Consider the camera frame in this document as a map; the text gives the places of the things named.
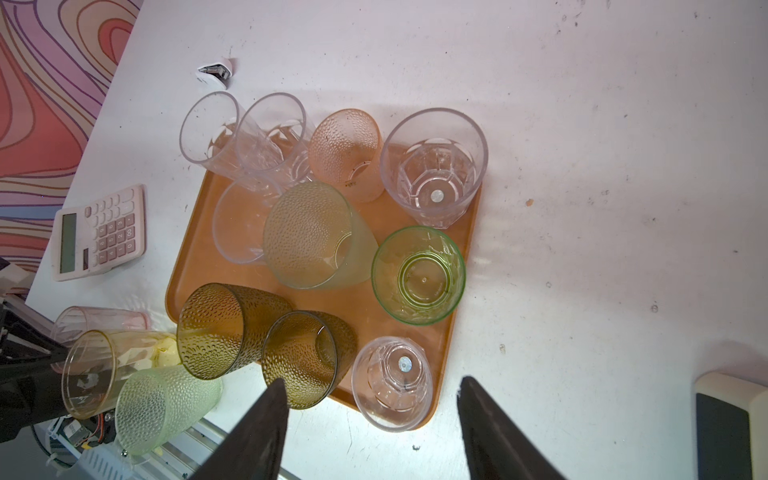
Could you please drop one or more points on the light green glass front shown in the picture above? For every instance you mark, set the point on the light green glass front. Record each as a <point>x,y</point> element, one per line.
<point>157,404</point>

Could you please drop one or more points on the yellow glass front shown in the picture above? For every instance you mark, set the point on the yellow glass front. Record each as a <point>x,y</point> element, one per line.
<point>100,362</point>

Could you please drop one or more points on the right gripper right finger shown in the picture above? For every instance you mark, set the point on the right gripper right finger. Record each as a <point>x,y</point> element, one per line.
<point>495,447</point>

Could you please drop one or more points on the small clear glass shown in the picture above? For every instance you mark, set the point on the small clear glass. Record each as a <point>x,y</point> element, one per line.
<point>392,384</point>

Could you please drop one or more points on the clear ribbed glass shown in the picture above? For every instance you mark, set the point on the clear ribbed glass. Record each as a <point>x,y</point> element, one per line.
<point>433,163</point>

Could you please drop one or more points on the orange rectangular tray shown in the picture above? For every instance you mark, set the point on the orange rectangular tray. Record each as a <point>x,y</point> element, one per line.
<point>199,262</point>

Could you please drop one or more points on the frosted pink tumbler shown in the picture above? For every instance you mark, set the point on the frosted pink tumbler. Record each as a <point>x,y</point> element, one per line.
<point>344,152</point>

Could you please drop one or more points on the small white stapler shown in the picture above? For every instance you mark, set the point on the small white stapler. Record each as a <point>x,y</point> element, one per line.
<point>216,75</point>

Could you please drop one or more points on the dark olive glass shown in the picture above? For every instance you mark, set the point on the dark olive glass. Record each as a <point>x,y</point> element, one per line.
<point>223,327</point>

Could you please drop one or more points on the clear stemmed glass front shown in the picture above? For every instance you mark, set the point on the clear stemmed glass front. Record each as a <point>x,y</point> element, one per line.
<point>207,134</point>

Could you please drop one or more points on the frosted pale green tumbler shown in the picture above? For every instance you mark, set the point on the frosted pale green tumbler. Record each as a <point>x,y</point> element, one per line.
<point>315,239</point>

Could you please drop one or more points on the pink glass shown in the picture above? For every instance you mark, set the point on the pink glass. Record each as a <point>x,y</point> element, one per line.
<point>75,320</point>

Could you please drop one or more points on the light green ribbed glass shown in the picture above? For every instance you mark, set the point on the light green ribbed glass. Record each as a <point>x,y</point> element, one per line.
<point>418,275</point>

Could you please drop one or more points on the pink white calculator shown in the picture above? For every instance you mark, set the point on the pink white calculator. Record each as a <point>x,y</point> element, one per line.
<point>99,236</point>

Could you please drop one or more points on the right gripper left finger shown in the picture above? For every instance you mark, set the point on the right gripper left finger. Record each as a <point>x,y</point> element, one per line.
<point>253,449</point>

